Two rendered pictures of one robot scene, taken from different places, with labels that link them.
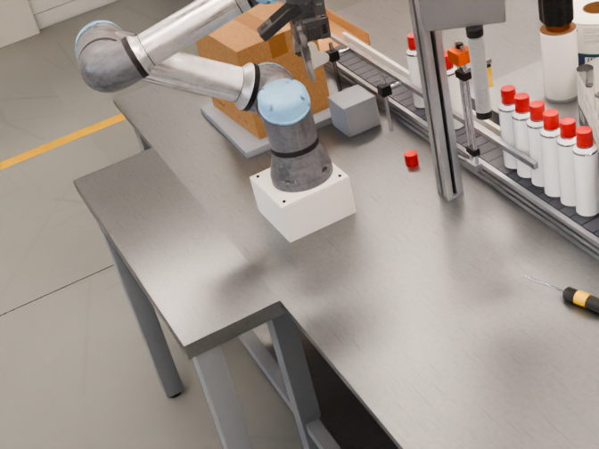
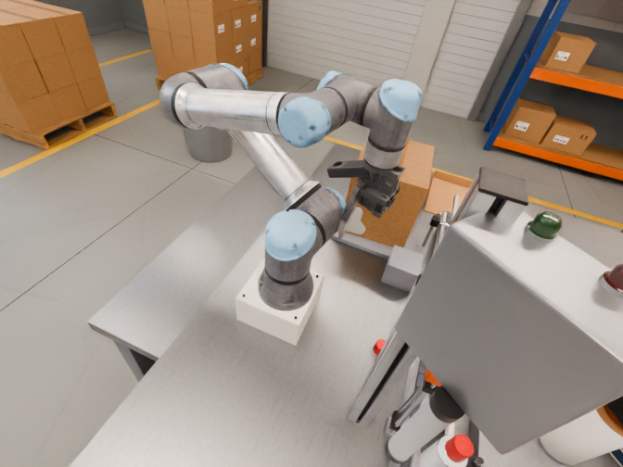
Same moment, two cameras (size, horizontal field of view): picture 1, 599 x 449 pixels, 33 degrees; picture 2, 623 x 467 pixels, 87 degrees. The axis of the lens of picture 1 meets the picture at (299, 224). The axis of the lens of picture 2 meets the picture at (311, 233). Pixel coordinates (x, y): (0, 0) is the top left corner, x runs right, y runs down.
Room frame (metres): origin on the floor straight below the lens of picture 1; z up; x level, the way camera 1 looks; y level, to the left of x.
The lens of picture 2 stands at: (1.68, -0.39, 1.66)
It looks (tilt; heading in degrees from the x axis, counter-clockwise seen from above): 43 degrees down; 35
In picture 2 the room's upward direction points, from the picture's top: 9 degrees clockwise
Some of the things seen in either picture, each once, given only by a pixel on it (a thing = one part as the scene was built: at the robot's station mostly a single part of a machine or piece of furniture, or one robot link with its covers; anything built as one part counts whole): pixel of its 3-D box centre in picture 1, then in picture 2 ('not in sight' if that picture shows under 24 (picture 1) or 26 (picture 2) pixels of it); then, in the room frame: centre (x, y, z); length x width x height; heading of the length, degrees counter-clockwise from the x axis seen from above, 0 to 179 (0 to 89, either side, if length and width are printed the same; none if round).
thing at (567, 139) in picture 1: (570, 162); not in sight; (1.80, -0.59, 0.98); 0.05 x 0.05 x 0.20
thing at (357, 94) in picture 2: not in sight; (344, 100); (2.22, -0.04, 1.42); 0.11 x 0.11 x 0.08; 7
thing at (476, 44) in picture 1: (480, 72); (418, 429); (1.92, -0.45, 1.18); 0.04 x 0.04 x 0.21
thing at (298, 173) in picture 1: (298, 157); (286, 275); (2.10, -0.04, 0.98); 0.15 x 0.15 x 0.10
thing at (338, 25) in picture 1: (312, 39); (458, 197); (3.05, -0.19, 0.85); 0.30 x 0.26 x 0.04; 18
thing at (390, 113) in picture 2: not in sight; (393, 115); (2.25, -0.13, 1.42); 0.09 x 0.08 x 0.11; 97
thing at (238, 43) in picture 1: (260, 64); (387, 188); (2.66, 0.00, 0.99); 0.30 x 0.24 x 0.27; 22
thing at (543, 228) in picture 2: not in sight; (545, 224); (2.01, -0.42, 1.49); 0.03 x 0.03 x 0.02
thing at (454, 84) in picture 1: (449, 91); not in sight; (2.24, -0.45, 0.98); 0.05 x 0.05 x 0.20
